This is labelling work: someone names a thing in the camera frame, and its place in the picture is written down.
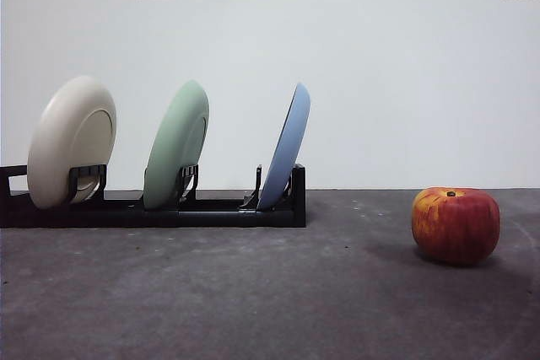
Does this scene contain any blue plate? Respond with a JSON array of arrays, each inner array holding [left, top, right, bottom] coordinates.
[[256, 81, 312, 212]]

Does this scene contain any red yellow apple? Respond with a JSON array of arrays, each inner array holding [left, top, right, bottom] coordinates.
[[411, 186, 502, 267]]

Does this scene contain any black plate rack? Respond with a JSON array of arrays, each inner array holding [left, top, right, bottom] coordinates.
[[0, 162, 307, 229]]

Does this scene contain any green plate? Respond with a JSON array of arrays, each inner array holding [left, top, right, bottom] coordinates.
[[143, 78, 210, 211]]

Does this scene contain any cream plate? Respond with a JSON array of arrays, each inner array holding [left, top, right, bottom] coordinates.
[[26, 75, 118, 210]]

